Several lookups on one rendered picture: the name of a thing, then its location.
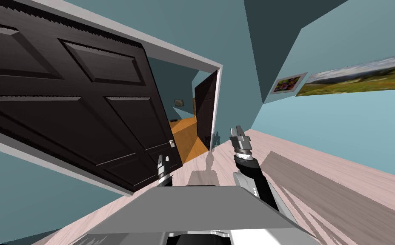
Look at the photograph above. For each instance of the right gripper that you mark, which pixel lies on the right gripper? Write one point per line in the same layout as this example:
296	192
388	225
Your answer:
241	140

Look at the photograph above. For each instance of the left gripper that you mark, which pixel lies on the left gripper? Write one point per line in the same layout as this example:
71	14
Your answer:
162	166

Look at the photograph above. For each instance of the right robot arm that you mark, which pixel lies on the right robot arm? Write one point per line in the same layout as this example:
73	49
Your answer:
252	172

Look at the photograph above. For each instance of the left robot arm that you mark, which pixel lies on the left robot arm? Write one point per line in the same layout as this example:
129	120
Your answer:
165	180

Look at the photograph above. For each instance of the dark brown door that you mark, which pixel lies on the dark brown door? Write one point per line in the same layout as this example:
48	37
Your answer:
205	112

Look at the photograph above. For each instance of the small dark framed picture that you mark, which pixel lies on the small dark framed picture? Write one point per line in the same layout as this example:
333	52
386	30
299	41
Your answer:
179	103

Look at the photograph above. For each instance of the small white-framed colourful picture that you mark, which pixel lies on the small white-framed colourful picture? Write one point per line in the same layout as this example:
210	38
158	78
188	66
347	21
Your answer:
287	83

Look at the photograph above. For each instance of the dark brown panelled door leaf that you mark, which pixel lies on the dark brown panelled door leaf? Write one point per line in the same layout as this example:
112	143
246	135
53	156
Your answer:
64	102

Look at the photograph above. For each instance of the wide landscape picture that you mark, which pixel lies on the wide landscape picture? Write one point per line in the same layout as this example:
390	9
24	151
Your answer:
361	77

